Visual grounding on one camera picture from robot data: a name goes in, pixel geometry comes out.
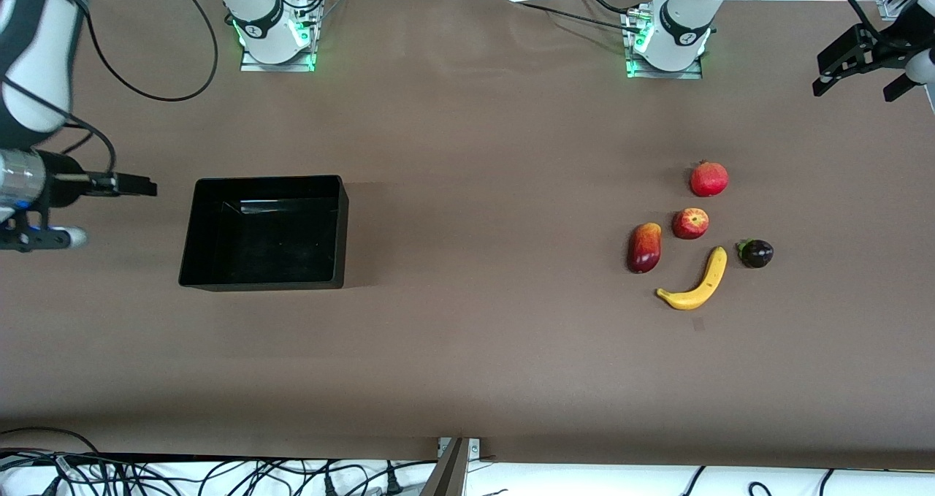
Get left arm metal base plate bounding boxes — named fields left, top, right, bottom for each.
left=626, top=7, right=703, bottom=79

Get arched black floor cable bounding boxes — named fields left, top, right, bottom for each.
left=0, top=427, right=103, bottom=475

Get red mango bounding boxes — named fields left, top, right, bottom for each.
left=628, top=222, right=663, bottom=275

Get black plastic tray box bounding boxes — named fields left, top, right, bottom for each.
left=178, top=175, right=350, bottom=292

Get brown paper table cover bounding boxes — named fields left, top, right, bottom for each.
left=0, top=0, right=935, bottom=462

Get dark purple mangosteen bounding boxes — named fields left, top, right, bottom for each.
left=736, top=238, right=774, bottom=269

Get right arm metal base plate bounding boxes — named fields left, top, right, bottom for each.
left=240, top=0, right=317, bottom=72

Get red pomegranate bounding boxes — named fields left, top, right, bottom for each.
left=690, top=160, right=730, bottom=198

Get dark slanted frame strut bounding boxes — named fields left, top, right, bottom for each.
left=419, top=438, right=469, bottom=496

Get red striped apple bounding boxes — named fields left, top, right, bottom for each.
left=672, top=207, right=710, bottom=240

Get tangled black floor cables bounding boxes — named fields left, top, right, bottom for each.
left=0, top=449, right=411, bottom=496

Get yellow banana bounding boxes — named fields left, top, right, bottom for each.
left=655, top=245, right=729, bottom=311

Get right arm wrist black cable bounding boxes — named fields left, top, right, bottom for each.
left=62, top=116, right=118, bottom=183

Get long looping black cable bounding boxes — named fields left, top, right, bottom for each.
left=77, top=0, right=218, bottom=102

